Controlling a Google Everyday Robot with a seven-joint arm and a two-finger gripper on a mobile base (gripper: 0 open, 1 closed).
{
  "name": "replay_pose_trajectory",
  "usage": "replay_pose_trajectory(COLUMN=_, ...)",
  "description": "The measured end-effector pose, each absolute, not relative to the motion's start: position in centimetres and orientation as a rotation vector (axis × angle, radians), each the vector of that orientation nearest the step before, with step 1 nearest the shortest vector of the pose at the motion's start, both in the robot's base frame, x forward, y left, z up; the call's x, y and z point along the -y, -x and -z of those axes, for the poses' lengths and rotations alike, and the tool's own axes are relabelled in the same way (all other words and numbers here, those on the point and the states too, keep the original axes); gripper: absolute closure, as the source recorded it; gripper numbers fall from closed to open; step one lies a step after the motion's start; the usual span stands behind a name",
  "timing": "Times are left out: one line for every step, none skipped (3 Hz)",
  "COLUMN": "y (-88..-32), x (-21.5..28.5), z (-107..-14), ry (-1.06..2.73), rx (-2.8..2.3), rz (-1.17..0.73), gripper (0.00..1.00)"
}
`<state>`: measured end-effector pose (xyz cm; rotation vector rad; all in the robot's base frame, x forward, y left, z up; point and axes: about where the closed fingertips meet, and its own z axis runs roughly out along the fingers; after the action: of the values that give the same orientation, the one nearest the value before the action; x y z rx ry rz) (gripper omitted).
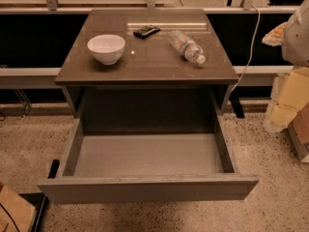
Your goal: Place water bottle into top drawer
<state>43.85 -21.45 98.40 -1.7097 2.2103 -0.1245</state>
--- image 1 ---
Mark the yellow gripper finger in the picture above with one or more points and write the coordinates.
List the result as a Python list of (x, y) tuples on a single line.
[(275, 36)]

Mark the clear plastic water bottle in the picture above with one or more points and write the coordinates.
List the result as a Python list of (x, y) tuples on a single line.
[(190, 50)]

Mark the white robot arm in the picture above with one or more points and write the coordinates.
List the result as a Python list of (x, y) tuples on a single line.
[(293, 37)]

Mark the open grey top drawer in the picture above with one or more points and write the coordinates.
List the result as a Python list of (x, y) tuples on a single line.
[(148, 168)]

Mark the small black flat device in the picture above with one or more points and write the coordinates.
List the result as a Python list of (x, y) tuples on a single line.
[(145, 31)]

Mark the white ceramic bowl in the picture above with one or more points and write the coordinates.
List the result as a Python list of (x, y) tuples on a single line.
[(107, 49)]

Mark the black tray bottom left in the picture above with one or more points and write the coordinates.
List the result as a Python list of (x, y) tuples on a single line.
[(40, 202)]

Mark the cardboard box bottom left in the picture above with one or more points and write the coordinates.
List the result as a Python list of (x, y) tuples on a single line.
[(16, 213)]

